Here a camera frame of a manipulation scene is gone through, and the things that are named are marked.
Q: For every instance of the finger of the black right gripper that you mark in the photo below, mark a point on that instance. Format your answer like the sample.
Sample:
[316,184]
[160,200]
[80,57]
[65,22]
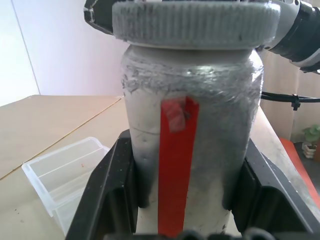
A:
[98,17]

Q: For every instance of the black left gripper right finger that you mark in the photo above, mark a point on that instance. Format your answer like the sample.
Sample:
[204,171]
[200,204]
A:
[265,197]

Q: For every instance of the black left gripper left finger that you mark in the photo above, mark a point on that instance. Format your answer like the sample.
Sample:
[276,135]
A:
[110,190]

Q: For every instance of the grey jar with red tape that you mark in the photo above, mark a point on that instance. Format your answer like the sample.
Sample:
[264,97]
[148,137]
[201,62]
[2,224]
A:
[212,140]

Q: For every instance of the grey ribbed jar lid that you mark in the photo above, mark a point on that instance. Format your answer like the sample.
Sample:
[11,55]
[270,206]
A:
[190,22]

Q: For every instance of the clear plastic box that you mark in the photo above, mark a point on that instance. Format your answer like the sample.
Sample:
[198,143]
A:
[62,172]

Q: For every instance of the small potted green plant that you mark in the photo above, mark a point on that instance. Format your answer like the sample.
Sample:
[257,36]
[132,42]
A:
[311,136]

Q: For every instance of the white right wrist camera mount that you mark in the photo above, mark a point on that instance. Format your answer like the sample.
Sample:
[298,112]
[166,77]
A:
[287,22]

